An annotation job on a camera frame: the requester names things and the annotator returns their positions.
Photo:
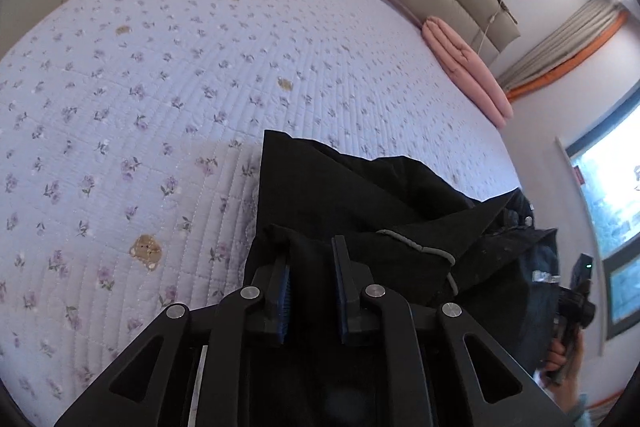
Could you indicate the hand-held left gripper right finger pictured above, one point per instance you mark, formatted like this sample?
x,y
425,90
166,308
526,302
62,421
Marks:
x,y
341,287

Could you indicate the folded pink blanket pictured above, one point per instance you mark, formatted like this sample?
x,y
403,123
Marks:
x,y
467,67

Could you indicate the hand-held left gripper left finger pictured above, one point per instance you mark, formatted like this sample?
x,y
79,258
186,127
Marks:
x,y
284,302

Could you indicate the window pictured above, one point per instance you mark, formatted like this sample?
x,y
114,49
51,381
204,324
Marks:
x,y
610,207

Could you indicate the bed with floral bedspread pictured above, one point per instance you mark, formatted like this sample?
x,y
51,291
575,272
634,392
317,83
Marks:
x,y
150,107

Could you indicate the grey and orange curtain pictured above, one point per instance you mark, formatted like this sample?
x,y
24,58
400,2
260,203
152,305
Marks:
x,y
560,39

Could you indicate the person's right hand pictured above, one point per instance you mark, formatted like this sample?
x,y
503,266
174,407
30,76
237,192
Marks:
x,y
570,364

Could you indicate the black hooded jacket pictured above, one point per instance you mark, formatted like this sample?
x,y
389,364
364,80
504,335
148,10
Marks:
x,y
375,197

